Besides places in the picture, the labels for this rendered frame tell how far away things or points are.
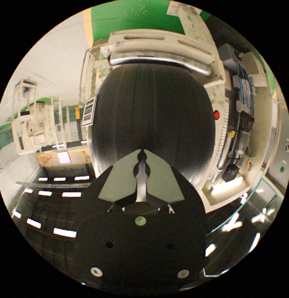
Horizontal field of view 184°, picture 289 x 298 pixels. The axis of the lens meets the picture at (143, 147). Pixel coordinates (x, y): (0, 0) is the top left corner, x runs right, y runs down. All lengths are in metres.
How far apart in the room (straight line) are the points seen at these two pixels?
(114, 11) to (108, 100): 1.14
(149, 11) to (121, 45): 0.91
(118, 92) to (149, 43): 0.21
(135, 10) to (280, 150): 1.40
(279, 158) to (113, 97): 0.70
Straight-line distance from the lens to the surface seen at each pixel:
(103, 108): 0.16
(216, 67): 0.38
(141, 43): 0.33
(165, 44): 0.33
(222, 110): 0.49
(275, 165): 0.64
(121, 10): 1.21
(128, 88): 0.16
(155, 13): 1.22
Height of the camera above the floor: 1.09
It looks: 22 degrees up
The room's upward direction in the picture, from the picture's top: 179 degrees counter-clockwise
